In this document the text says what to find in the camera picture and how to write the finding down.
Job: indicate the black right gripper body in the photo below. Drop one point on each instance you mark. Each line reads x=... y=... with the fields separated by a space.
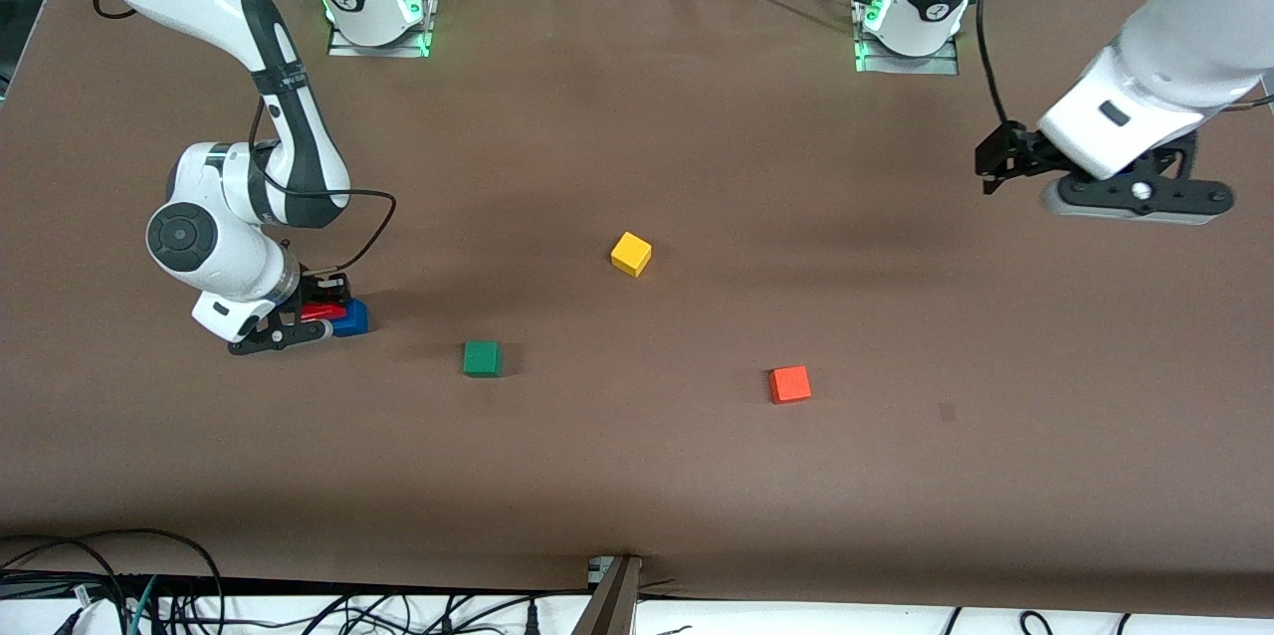
x=323 y=289

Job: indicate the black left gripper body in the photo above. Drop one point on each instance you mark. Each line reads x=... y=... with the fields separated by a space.
x=1013 y=155

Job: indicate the red cube block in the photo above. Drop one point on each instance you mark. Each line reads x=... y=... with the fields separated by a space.
x=320 y=313

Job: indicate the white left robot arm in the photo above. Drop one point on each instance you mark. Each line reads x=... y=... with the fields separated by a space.
x=1165 y=48

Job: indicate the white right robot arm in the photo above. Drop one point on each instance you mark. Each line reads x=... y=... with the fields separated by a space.
x=219 y=257

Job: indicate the blue cube block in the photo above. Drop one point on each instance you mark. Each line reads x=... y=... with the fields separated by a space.
x=353 y=319

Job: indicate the green cube block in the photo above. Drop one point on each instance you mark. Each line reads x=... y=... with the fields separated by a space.
x=482 y=359

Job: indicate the yellow cube block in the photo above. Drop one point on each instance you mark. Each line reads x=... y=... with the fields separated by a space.
x=631 y=254

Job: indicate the orange cube block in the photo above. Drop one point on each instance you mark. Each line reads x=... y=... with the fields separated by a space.
x=789 y=384

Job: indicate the brown table cover sheet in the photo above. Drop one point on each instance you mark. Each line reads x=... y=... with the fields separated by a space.
x=637 y=476

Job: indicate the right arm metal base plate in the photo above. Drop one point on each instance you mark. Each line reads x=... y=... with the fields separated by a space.
x=378 y=50

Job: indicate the small metal clamp bracket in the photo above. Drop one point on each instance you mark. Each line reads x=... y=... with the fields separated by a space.
x=598 y=569

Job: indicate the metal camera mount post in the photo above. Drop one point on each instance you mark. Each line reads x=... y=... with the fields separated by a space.
x=612 y=605

